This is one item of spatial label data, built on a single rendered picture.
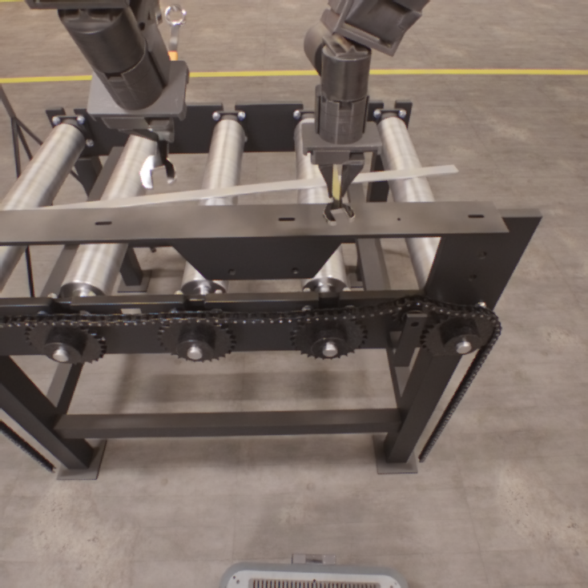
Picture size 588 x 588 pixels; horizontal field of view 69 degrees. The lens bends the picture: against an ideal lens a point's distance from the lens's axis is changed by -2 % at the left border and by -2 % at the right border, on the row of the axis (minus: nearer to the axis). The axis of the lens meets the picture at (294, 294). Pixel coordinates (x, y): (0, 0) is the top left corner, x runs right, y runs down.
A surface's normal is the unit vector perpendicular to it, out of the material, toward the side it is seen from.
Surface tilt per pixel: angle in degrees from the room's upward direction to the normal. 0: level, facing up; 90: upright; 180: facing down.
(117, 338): 90
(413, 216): 0
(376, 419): 0
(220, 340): 90
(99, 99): 30
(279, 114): 90
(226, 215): 0
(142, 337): 90
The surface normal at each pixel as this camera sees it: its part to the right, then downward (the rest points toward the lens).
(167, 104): -0.02, -0.20
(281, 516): 0.00, -0.66
